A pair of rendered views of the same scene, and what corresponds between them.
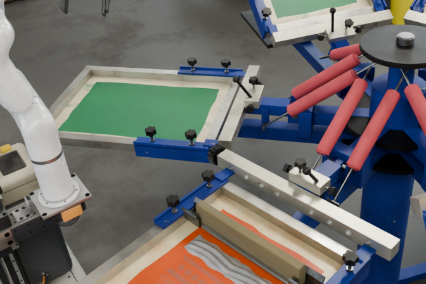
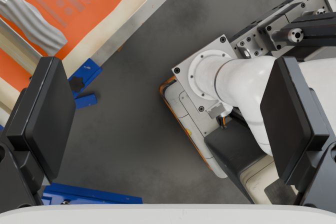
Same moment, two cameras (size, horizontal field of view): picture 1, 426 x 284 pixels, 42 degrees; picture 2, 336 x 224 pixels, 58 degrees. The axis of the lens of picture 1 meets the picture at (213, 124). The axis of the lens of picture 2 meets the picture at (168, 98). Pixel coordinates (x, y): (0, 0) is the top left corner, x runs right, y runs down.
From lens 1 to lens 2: 1.32 m
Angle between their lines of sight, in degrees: 46
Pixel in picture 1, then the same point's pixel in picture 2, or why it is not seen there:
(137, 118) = not seen: outside the picture
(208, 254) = (36, 24)
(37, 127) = (258, 60)
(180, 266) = (69, 12)
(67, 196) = (200, 62)
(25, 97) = not seen: hidden behind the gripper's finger
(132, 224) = not seen: hidden behind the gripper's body
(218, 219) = (12, 43)
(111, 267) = (142, 7)
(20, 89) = (315, 75)
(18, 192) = (264, 163)
